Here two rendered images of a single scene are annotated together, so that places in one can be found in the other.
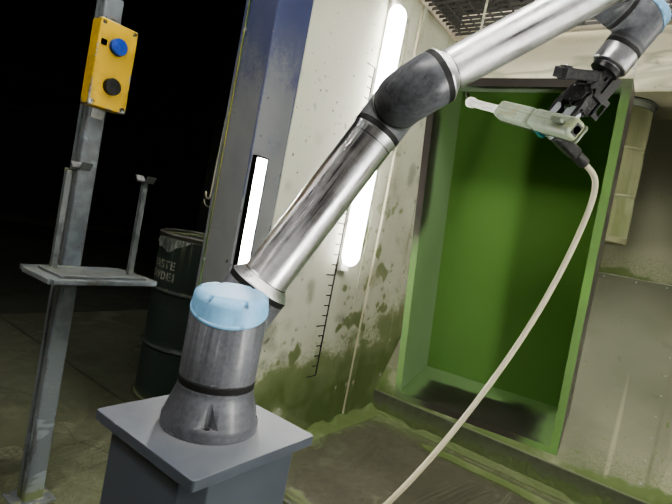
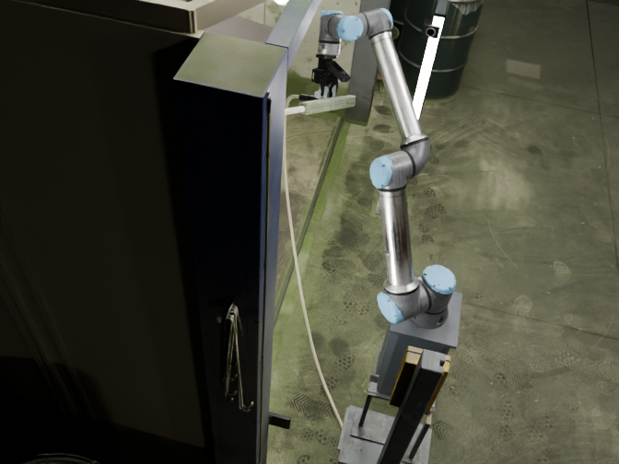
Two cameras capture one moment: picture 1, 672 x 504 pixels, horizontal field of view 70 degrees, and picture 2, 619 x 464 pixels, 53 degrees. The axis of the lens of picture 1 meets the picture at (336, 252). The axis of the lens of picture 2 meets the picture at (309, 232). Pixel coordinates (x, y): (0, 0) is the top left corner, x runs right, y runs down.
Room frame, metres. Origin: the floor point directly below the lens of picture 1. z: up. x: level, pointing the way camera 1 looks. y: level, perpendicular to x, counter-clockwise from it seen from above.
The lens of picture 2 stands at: (2.22, 1.41, 2.98)
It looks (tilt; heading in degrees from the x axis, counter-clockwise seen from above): 48 degrees down; 243
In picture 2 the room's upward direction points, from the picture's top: 6 degrees clockwise
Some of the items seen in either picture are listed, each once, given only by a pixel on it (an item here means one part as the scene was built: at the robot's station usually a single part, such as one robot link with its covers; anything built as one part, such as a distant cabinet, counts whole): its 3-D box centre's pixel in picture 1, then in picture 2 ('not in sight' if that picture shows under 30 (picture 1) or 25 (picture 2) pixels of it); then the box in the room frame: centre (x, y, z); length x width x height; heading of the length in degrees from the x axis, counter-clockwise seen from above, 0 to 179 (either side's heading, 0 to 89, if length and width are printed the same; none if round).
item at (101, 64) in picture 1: (109, 67); (418, 382); (1.51, 0.79, 1.42); 0.12 x 0.06 x 0.26; 144
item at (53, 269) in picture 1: (102, 222); (392, 419); (1.46, 0.71, 0.95); 0.26 x 0.15 x 0.32; 144
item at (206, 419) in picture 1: (213, 398); (429, 305); (0.95, 0.18, 0.69); 0.19 x 0.19 x 0.10
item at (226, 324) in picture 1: (226, 330); (434, 288); (0.96, 0.19, 0.83); 0.17 x 0.15 x 0.18; 6
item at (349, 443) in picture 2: (90, 275); (384, 444); (1.47, 0.72, 0.78); 0.31 x 0.23 x 0.01; 144
